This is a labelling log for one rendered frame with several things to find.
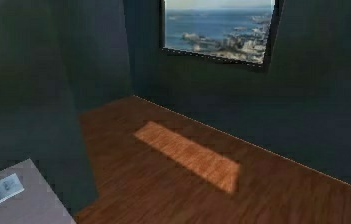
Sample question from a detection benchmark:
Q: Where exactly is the black framed window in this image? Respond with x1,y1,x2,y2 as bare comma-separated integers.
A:
159,0,286,72

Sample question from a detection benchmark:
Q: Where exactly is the grey table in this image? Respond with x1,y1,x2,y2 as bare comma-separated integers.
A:
0,158,78,224

